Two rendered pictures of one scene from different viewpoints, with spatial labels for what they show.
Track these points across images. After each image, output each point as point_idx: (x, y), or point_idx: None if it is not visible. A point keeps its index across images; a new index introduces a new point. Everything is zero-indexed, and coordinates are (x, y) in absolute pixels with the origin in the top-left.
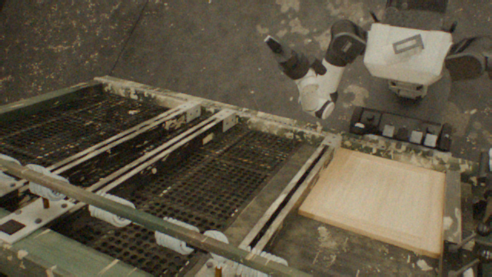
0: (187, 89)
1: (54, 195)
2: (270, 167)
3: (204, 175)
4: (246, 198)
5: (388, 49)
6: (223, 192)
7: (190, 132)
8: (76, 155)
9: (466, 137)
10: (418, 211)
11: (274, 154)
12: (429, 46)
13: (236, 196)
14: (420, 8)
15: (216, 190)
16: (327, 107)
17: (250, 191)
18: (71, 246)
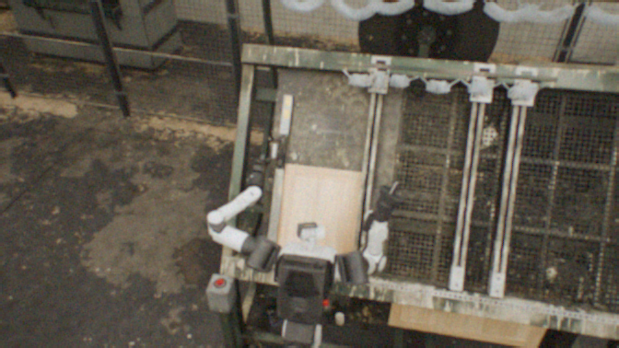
0: None
1: (471, 84)
2: (393, 222)
3: (432, 190)
4: (444, 338)
5: (320, 226)
6: (472, 342)
7: (465, 226)
8: (518, 156)
9: None
10: (294, 202)
11: (397, 243)
12: (292, 249)
13: (456, 339)
14: (299, 262)
15: (480, 343)
16: (360, 249)
17: (443, 344)
18: (449, 75)
